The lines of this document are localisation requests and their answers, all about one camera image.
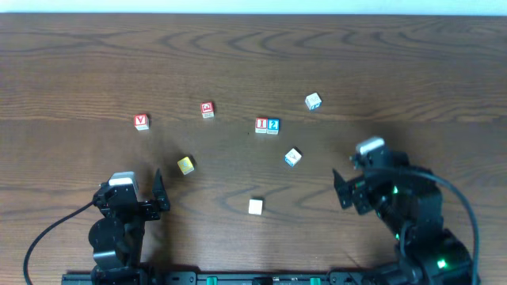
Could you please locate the red letter A block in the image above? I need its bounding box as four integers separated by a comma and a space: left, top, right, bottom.
134, 114, 150, 131

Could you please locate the blue number 2 block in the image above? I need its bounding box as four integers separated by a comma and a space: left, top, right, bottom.
266, 119, 280, 135

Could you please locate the red letter I block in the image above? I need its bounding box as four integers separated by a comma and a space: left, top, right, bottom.
255, 117, 268, 134

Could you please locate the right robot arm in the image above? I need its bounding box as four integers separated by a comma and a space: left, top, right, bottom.
333, 146, 480, 284

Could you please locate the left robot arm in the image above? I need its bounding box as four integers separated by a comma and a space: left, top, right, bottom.
88, 171, 170, 284

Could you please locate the yellow letter O block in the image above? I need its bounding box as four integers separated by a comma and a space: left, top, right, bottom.
177, 157, 195, 175

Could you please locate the white block blue drawing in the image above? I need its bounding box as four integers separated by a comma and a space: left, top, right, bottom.
284, 148, 302, 167

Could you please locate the plain white wooden block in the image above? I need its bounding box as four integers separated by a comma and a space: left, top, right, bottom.
248, 199, 263, 215

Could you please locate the white block blue side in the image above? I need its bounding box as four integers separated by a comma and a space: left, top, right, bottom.
305, 93, 322, 110

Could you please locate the red letter E block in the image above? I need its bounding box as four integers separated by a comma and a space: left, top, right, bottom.
200, 101, 215, 119

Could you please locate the right black cable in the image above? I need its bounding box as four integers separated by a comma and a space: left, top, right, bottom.
366, 165, 481, 285

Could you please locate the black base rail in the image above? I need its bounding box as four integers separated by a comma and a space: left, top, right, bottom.
61, 270, 377, 285

